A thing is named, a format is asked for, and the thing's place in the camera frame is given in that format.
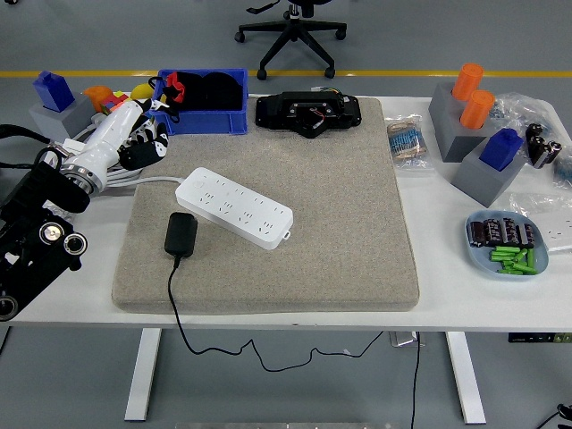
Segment clear bag blue resistors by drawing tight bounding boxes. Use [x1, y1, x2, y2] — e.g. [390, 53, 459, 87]
[384, 114, 437, 171]
[551, 151, 572, 189]

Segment thin black cable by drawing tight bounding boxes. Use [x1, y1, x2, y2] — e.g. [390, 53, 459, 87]
[535, 410, 562, 429]

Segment white flat box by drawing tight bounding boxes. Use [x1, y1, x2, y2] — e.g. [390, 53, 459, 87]
[62, 137, 90, 156]

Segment silver bracket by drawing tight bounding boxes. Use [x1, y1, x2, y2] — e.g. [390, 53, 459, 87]
[387, 331, 425, 348]

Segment blue plastic block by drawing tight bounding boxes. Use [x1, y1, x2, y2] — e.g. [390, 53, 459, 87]
[478, 127, 525, 173]
[32, 70, 76, 114]

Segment grey-brown mat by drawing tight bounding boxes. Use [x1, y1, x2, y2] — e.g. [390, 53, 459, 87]
[111, 97, 420, 314]

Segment black office chair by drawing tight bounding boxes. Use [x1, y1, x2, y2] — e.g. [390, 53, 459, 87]
[234, 0, 349, 81]

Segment black table control panel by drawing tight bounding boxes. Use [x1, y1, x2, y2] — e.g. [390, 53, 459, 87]
[508, 332, 572, 344]

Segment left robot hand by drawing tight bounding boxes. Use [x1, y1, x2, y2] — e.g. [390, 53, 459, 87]
[64, 97, 172, 191]

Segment black capacitor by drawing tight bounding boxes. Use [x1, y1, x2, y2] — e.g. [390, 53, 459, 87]
[502, 217, 523, 246]
[517, 223, 537, 249]
[484, 218, 506, 247]
[467, 221, 488, 249]

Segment grey two-hole holder block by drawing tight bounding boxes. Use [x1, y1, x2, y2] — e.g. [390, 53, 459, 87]
[427, 81, 500, 164]

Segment black plug adapter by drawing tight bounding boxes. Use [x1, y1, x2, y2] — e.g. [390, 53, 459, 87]
[164, 212, 199, 259]

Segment black pouches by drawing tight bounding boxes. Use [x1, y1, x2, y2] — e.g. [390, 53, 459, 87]
[178, 70, 245, 112]

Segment black hanging cable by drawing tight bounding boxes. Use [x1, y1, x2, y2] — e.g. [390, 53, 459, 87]
[409, 331, 424, 429]

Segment clear bag black capacitors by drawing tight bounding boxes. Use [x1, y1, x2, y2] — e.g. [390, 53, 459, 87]
[493, 91, 572, 180]

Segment blue plastic bin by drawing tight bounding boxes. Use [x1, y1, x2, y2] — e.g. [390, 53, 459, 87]
[149, 67, 249, 136]

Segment black mechanical device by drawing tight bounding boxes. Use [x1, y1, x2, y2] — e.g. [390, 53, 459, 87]
[255, 90, 362, 139]

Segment orange cylinder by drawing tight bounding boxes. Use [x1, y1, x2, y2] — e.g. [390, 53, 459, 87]
[458, 88, 496, 130]
[450, 62, 485, 103]

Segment grey coiled power cord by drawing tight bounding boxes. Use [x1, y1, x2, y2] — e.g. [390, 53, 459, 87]
[66, 112, 185, 189]

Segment red black pouch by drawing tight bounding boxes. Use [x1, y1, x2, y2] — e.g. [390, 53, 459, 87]
[161, 71, 188, 108]

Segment white table leg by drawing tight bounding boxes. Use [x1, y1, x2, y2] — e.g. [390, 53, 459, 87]
[123, 328, 163, 422]
[444, 331, 487, 425]

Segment white power strip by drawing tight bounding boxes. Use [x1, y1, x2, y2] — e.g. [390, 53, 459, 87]
[174, 166, 295, 251]

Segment light blue plate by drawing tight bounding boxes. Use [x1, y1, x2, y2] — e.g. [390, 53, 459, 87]
[464, 209, 550, 281]

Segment thin black plug cord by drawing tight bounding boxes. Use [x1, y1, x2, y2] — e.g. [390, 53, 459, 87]
[166, 254, 385, 373]

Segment grey block holder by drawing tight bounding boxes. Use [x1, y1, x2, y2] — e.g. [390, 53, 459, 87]
[29, 92, 97, 144]
[450, 137, 528, 209]

